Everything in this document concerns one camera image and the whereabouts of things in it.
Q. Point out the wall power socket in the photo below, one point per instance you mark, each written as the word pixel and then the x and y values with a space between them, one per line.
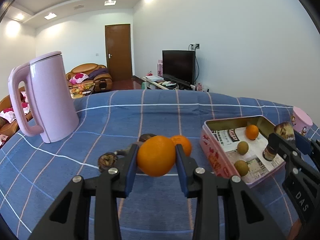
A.
pixel 194 46

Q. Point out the pink electric kettle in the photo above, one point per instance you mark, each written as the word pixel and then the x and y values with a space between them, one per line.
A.
pixel 50 97

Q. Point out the brown leather sofa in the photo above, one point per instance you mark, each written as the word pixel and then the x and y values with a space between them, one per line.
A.
pixel 10 127

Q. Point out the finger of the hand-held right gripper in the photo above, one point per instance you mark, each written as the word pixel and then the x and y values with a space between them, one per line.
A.
pixel 285 150
pixel 305 146

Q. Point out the pink printed cup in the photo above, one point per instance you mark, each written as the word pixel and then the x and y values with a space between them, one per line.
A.
pixel 301 120

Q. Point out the person's right hand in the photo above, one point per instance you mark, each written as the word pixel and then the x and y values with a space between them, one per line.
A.
pixel 295 231

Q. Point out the purple throw blanket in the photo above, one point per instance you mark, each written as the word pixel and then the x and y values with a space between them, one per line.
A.
pixel 98 73

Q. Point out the round ceiling spotlight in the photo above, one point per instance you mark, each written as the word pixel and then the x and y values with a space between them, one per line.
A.
pixel 19 17

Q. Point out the red floral cushion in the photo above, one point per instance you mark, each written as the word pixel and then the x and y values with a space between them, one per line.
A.
pixel 78 78
pixel 7 115

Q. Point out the brown wooden door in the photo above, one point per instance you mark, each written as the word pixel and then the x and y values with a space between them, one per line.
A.
pixel 118 52

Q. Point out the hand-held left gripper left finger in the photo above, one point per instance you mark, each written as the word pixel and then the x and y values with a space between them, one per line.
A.
pixel 131 171

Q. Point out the dark water chestnut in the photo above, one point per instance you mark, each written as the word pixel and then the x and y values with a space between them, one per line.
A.
pixel 147 137
pixel 108 160

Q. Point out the wooden coffee table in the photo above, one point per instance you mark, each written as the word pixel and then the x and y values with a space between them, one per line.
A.
pixel 82 91

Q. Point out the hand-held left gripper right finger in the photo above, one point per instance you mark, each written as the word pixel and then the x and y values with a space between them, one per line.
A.
pixel 182 171

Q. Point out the white TV stand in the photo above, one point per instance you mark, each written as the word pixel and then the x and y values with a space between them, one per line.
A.
pixel 160 83

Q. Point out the blue plaid cloth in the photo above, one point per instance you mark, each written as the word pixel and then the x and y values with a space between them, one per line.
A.
pixel 75 160

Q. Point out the newspaper liner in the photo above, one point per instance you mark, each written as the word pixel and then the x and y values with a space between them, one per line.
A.
pixel 257 160

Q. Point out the pink tin box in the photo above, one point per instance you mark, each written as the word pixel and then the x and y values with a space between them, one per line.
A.
pixel 217 160

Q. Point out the brown leather armchair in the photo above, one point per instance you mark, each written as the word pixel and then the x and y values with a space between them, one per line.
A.
pixel 102 83

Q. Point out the dark purple sweet potato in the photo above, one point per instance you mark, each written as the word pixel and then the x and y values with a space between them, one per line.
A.
pixel 125 152

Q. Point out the black television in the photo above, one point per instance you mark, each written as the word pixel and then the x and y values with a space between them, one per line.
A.
pixel 178 66

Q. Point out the small brown kiwi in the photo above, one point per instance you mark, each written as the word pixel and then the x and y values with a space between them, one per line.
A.
pixel 241 168
pixel 242 147

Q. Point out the square ceiling light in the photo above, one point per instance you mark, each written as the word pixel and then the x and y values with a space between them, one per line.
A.
pixel 50 15
pixel 110 2

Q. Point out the orange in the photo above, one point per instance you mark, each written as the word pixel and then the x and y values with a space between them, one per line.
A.
pixel 252 132
pixel 156 156
pixel 183 143

